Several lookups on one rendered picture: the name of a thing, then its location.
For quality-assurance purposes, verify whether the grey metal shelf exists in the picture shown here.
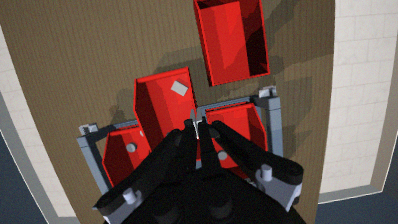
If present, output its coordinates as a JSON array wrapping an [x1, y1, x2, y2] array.
[[76, 86, 283, 195]]

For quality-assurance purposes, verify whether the red open-front bin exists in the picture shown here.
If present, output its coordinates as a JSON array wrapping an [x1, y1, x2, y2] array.
[[193, 0, 270, 87], [206, 103, 267, 179], [133, 69, 198, 153], [102, 124, 150, 187]]

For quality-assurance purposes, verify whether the grey steel disc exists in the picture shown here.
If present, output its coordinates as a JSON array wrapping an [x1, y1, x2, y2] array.
[[126, 142, 137, 152], [217, 150, 227, 160]]

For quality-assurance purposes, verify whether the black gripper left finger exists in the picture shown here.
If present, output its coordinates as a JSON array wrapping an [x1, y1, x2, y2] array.
[[96, 109, 199, 224]]

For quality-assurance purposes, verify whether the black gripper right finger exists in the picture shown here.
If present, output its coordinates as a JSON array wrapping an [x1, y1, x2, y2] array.
[[196, 107, 304, 219]]

